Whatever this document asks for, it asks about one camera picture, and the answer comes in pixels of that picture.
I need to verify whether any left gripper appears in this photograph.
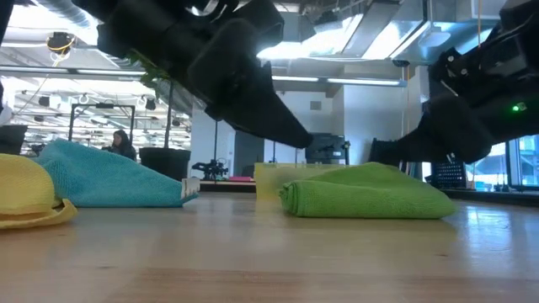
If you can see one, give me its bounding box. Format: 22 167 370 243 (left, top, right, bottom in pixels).
187 0 313 149

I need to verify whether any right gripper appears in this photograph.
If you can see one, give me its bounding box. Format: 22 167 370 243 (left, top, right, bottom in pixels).
393 16 539 164

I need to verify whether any green microfiber towel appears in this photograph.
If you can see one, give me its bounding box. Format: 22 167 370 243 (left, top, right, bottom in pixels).
278 162 458 220

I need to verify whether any blue microfiber towel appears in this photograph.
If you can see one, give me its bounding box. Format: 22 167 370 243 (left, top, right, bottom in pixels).
32 138 201 209

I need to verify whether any yellow microfiber towel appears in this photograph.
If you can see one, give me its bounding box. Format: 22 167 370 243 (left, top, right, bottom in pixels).
0 153 79 231

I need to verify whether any dark rectangular screen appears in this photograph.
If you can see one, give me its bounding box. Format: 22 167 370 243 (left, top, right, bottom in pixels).
233 130 265 166

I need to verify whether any black perforated crate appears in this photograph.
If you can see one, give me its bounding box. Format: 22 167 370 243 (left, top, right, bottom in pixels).
429 156 469 190

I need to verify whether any yellow translucent plastic bin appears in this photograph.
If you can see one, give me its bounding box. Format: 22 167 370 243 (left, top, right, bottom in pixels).
253 162 350 202

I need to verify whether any black monitor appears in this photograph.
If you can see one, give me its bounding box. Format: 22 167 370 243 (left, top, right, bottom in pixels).
305 133 351 165

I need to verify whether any black leaning panel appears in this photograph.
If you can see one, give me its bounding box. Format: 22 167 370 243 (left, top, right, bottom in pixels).
369 137 408 165

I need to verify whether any green plant in black pot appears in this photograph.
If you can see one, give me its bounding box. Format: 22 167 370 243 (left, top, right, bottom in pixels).
125 48 193 183

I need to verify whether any person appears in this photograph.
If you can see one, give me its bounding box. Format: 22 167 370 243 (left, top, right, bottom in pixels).
102 129 138 162

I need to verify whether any black ceiling device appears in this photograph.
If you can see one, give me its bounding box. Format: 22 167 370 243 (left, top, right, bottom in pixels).
45 31 77 56

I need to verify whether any black storage bin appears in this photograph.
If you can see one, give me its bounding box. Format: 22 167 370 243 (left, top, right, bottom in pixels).
0 125 29 156

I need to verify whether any black aluminium table frame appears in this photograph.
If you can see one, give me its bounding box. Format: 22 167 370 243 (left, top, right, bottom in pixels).
444 189 539 208

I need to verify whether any yellow hanging cable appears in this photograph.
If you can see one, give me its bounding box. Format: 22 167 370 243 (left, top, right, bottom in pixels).
476 0 483 48

